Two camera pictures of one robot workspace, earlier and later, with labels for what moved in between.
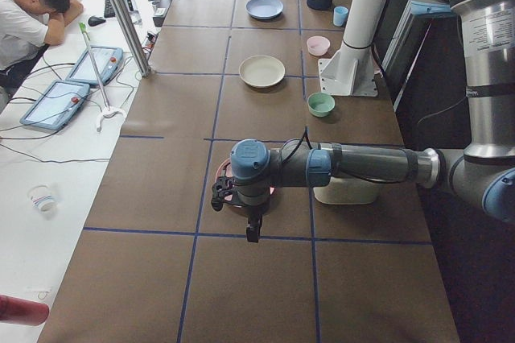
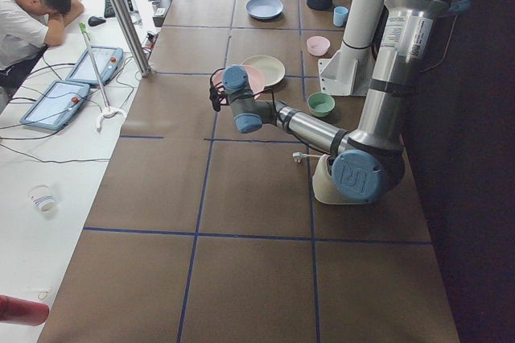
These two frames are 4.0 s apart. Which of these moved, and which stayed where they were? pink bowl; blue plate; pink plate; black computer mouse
Moved: pink plate
Stayed: black computer mouse; blue plate; pink bowl
